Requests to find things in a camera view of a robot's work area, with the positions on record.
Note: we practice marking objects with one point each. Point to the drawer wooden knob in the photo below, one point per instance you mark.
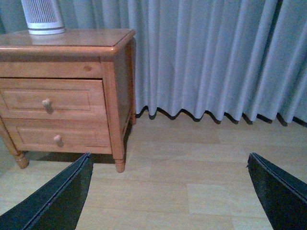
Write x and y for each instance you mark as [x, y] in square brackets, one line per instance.
[47, 104]
[58, 140]

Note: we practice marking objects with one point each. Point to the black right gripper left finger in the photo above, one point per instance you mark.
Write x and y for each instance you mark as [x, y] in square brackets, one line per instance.
[57, 205]

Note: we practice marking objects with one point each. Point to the white cylindrical air purifier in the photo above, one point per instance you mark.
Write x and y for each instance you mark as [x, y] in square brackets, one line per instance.
[43, 17]

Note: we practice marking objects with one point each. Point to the lower drawer wooden knob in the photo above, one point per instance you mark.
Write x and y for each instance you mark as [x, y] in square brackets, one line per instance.
[58, 140]

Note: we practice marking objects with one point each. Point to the grey pleated curtain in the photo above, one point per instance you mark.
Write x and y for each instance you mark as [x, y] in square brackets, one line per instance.
[235, 57]

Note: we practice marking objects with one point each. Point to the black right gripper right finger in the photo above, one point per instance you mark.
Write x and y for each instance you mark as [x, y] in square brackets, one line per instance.
[282, 196]

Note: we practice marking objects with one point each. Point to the wooden nightstand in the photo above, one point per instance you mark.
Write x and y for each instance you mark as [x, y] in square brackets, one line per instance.
[81, 54]

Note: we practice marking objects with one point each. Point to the upper drawer wooden knob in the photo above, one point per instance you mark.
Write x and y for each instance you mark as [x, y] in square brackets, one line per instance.
[47, 104]

